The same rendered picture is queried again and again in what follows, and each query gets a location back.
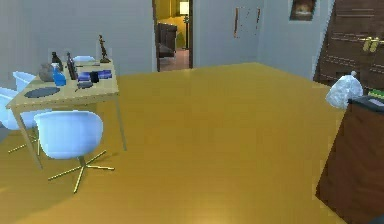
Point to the dark brown armchair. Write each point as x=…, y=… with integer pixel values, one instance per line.
x=165, y=40

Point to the white floor lamp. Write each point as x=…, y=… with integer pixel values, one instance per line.
x=184, y=20

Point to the light wooden dining table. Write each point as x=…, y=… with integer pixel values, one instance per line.
x=100, y=89

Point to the black cup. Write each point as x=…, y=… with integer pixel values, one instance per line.
x=94, y=76

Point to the dark bronze figurine statue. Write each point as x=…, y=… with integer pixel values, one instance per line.
x=103, y=50

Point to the small dark grey object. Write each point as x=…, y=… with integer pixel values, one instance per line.
x=84, y=85

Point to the white shell chair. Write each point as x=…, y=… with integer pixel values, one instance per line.
x=8, y=116
x=83, y=58
x=22, y=79
x=68, y=133

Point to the dark slim bottle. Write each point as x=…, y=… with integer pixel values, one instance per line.
x=71, y=68

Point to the blue spray bottle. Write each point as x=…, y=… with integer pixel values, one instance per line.
x=59, y=76

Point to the dark glass bottle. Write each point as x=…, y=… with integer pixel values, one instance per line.
x=56, y=60

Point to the grey round vase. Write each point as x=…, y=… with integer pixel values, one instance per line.
x=46, y=72

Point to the dark oval plate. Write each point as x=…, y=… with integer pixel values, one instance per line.
x=41, y=92

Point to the white garbage bag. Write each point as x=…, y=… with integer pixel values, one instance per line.
x=344, y=91

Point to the dark brown wooden cabinet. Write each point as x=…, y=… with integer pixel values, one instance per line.
x=353, y=163

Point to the dark brown panelled door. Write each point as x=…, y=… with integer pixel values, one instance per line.
x=353, y=46

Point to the black flat box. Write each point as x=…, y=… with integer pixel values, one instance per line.
x=368, y=102

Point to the green book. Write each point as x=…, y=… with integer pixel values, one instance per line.
x=376, y=92

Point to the framed wall picture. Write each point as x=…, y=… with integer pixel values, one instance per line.
x=302, y=9

